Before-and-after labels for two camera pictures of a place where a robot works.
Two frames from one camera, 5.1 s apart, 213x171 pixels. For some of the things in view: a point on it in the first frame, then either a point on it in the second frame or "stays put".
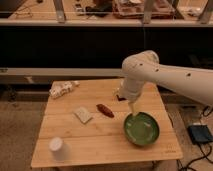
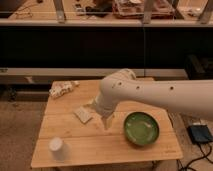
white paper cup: (59, 148) stays put
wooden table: (86, 126) stays put
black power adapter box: (200, 133) stays put
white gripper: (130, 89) -> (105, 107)
